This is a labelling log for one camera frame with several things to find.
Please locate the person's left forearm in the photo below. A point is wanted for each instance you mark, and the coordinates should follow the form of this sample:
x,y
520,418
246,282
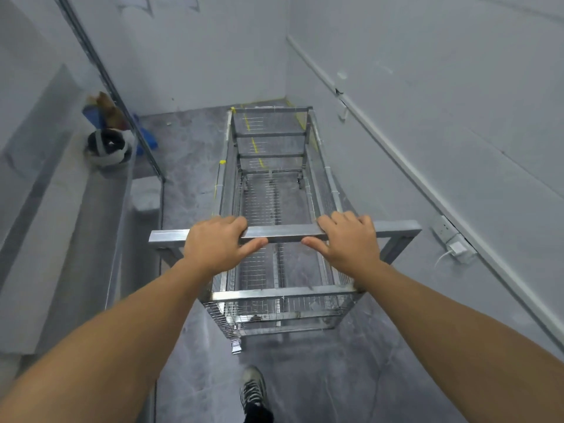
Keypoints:
x,y
101,343

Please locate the person's right forearm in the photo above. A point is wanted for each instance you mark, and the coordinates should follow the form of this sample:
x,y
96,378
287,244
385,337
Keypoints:
x,y
458,348

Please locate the white charger plug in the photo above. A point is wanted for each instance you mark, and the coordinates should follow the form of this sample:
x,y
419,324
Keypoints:
x,y
457,251

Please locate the metal framed glass partition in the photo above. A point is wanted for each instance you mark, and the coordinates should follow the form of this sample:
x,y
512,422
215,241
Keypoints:
x,y
110,83

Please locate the person's right thumb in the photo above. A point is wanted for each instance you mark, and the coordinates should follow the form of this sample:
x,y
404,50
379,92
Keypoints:
x,y
315,245

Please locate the brown paper bag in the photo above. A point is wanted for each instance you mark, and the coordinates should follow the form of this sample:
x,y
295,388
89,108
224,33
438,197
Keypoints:
x,y
108,110

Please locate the person's right hand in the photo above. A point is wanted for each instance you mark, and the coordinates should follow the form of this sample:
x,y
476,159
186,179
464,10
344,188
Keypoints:
x,y
352,248

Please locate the blue plastic bag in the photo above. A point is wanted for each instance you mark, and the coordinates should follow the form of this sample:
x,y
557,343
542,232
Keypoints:
x,y
145,136

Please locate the person's left hand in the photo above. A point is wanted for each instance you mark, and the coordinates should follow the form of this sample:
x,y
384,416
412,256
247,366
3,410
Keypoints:
x,y
211,244

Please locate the black and white sneaker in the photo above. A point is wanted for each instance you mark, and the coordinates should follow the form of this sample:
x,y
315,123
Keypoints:
x,y
253,387

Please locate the black and white helmet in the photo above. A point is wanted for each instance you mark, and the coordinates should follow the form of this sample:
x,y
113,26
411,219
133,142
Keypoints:
x,y
109,147

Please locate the person's left thumb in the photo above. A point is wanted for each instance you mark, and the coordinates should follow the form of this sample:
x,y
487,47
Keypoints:
x,y
254,247

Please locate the white wall socket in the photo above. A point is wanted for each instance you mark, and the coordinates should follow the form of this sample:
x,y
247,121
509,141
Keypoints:
x,y
444,227

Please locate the black trouser leg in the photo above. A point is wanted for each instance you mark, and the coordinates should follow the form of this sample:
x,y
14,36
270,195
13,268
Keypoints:
x,y
260,414

